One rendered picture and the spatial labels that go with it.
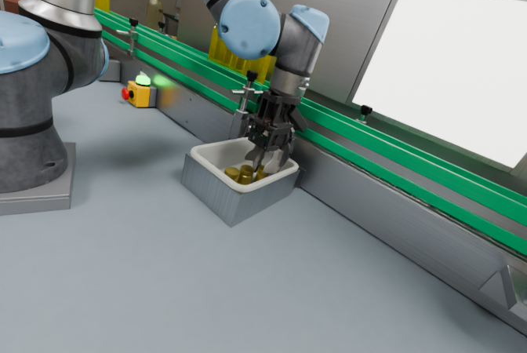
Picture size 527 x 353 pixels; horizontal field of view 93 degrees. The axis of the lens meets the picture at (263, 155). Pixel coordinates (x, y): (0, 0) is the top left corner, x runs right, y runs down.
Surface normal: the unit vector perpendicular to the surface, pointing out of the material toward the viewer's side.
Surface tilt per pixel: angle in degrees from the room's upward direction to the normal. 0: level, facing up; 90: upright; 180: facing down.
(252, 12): 91
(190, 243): 0
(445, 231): 90
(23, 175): 75
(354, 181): 90
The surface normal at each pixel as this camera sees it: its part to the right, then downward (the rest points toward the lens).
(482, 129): -0.61, 0.18
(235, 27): 0.04, 0.47
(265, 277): 0.28, -0.86
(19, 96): 0.84, 0.46
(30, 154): 0.91, 0.17
